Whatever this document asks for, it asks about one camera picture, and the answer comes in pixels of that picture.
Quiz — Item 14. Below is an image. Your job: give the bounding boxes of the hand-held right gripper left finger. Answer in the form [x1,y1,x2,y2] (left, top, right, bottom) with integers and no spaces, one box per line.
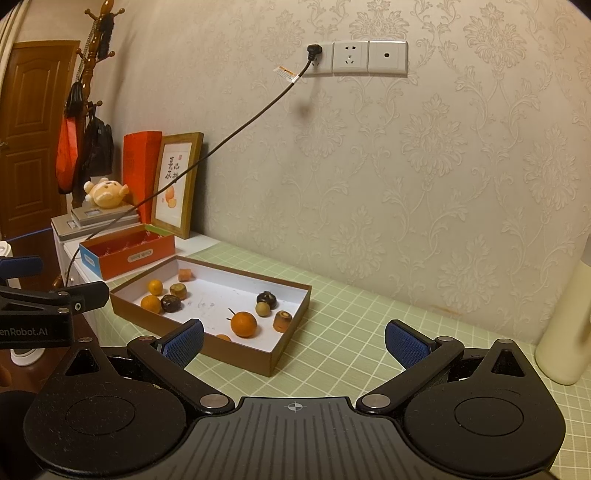
[44,318,235,415]

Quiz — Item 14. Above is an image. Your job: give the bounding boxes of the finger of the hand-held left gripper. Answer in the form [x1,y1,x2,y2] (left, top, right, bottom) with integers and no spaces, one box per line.
[0,281,110,315]
[0,256,44,280]

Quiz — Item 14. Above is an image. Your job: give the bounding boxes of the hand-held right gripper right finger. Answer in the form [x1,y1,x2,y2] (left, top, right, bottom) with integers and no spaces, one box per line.
[355,318,549,415]

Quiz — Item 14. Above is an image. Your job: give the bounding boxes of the brown cardboard tray box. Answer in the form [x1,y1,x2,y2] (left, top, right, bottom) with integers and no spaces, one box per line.
[109,255,312,377]

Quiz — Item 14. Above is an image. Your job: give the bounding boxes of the white round object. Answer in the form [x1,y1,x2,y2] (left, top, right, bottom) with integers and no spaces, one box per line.
[9,347,46,367]

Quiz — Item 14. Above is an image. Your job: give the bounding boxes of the green checked tablecloth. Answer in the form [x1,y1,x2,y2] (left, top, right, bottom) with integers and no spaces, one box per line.
[88,244,591,480]

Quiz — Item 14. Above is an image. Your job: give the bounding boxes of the open orange gift box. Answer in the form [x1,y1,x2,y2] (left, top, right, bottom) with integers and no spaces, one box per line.
[78,224,177,281]

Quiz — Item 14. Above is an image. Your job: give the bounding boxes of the stack of books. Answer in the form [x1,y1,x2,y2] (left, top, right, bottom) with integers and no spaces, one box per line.
[51,203,140,241]

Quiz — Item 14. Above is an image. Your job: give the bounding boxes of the tan plush toy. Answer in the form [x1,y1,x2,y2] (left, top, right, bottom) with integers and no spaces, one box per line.
[84,178,130,209]

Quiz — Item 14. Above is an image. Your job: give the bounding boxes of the red hanging bag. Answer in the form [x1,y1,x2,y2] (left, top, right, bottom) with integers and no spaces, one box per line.
[55,115,86,195]

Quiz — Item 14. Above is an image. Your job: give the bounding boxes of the wooden door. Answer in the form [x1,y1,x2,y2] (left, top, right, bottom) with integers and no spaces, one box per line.
[0,41,81,241]

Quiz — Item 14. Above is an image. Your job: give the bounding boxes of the black hanging bag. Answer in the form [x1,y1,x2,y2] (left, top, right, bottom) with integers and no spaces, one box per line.
[81,115,115,178]

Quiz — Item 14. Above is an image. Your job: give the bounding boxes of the red paper bag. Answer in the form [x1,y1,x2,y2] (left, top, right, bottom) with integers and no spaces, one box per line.
[123,131,163,224]

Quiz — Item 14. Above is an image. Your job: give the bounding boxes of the cream thermos jug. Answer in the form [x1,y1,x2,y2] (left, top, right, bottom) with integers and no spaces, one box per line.
[536,258,591,386]

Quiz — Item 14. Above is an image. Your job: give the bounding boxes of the black hanging pouch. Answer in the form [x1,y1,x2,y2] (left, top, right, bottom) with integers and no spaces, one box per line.
[65,82,86,118]

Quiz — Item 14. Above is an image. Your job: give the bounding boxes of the wooden coat rack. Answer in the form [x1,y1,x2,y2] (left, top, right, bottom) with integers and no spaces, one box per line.
[71,0,126,208]

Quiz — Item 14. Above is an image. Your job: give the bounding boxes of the wooden picture frame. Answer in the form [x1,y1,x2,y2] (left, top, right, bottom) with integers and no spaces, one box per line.
[151,132,205,240]

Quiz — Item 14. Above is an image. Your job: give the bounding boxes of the white single-hole wall plate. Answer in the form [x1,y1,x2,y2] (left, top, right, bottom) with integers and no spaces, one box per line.
[368,40,409,75]

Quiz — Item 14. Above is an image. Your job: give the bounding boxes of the white five-hole wall socket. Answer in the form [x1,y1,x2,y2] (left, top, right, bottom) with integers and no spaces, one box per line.
[332,41,370,75]

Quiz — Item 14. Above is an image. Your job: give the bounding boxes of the black plug and cable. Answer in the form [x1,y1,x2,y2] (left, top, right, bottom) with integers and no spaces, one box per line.
[65,44,324,289]

